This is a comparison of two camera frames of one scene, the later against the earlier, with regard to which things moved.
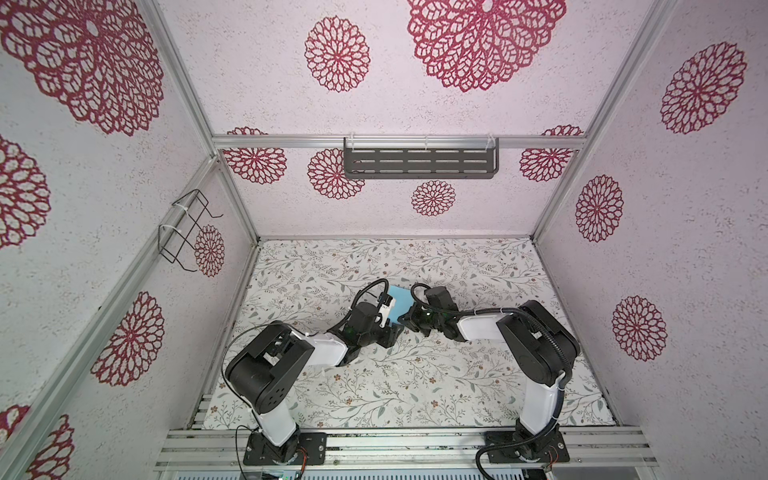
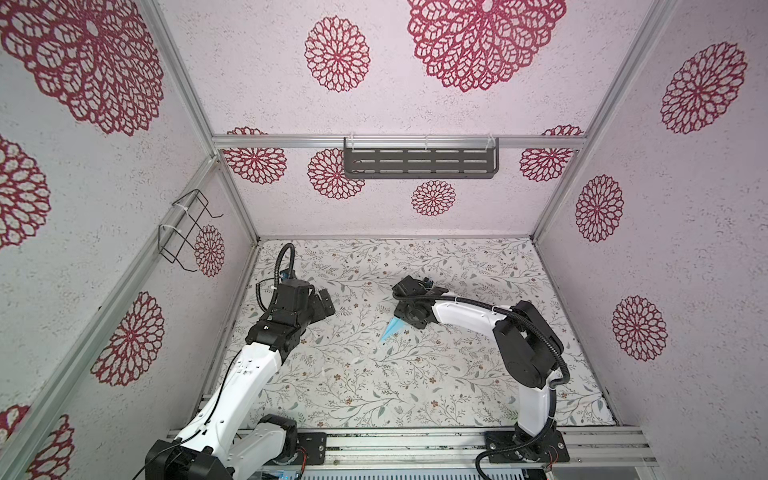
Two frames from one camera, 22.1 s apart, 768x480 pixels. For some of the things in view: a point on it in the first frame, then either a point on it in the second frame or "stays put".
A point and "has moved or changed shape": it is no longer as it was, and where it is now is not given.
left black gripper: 390,334 → 320,312
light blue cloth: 403,300 has moved or changed shape
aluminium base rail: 222,449 stays put
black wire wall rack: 181,229 stays put
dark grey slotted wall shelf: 421,158 stays put
